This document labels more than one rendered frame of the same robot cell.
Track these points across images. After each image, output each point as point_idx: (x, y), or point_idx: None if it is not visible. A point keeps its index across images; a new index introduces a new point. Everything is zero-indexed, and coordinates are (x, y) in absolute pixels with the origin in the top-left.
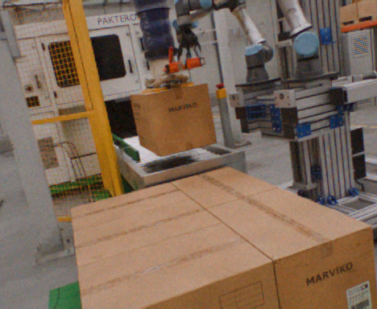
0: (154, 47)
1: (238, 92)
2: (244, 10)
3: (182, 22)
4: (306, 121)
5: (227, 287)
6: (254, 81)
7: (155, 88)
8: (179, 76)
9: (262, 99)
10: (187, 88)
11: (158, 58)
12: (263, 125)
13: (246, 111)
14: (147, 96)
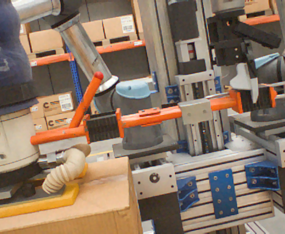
0: (15, 74)
1: (170, 165)
2: (81, 23)
3: (243, 4)
4: None
5: None
6: (158, 143)
7: (63, 194)
8: (88, 148)
9: (184, 170)
10: (129, 174)
11: (28, 106)
12: (189, 216)
13: (178, 197)
14: (124, 212)
